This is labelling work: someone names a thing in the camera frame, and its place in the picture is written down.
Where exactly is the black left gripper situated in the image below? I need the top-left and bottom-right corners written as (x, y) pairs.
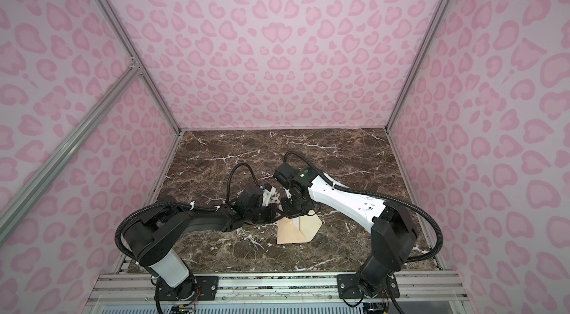
top-left (246, 203), bottom-right (283, 223)

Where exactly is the corner aluminium post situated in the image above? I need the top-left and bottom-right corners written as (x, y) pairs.
top-left (384, 0), bottom-right (454, 134)
top-left (94, 0), bottom-right (183, 136)

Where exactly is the left diagonal aluminium strut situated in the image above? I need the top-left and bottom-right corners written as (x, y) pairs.
top-left (1, 63), bottom-right (140, 244)

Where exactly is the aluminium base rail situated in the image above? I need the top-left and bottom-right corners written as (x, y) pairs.
top-left (84, 270), bottom-right (473, 313)

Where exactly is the peach paper envelope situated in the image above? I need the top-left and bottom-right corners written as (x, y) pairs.
top-left (277, 215), bottom-right (322, 244)

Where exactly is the right corner aluminium post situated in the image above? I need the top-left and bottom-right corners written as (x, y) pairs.
top-left (384, 0), bottom-right (454, 134)

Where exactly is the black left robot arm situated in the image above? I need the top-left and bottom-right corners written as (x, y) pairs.
top-left (114, 200), bottom-right (284, 290)

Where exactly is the left corner aluminium post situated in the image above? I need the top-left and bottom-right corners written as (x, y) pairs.
top-left (94, 0), bottom-right (183, 136)

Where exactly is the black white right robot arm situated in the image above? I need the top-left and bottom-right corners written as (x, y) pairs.
top-left (273, 163), bottom-right (418, 298)

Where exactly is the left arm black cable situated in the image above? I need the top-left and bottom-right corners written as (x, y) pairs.
top-left (114, 162), bottom-right (259, 261)

